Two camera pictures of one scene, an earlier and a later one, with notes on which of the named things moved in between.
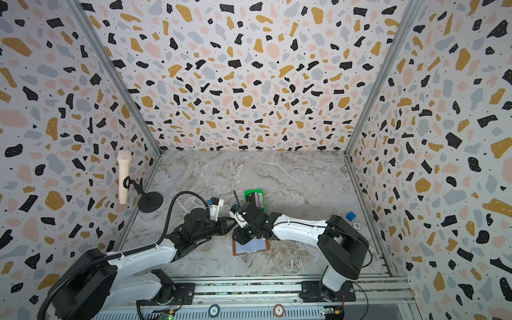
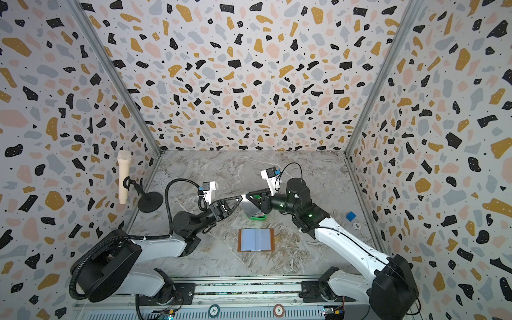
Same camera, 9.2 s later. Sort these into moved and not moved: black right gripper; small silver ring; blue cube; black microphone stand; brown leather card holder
Moved: brown leather card holder; black right gripper
Not moved: black microphone stand; small silver ring; blue cube
